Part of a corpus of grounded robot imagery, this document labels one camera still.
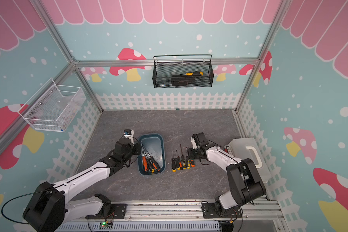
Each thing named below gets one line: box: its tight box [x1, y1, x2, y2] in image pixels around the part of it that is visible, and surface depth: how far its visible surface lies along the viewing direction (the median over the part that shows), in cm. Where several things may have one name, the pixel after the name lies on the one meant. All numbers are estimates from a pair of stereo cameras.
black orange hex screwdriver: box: [146, 150, 161, 173], surface depth 89 cm
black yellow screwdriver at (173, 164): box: [171, 149, 177, 173], surface depth 91 cm
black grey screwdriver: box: [141, 145, 155, 174], surface depth 89 cm
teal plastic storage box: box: [137, 133, 166, 176], surface depth 91 cm
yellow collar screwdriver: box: [179, 143, 187, 170], surface depth 91 cm
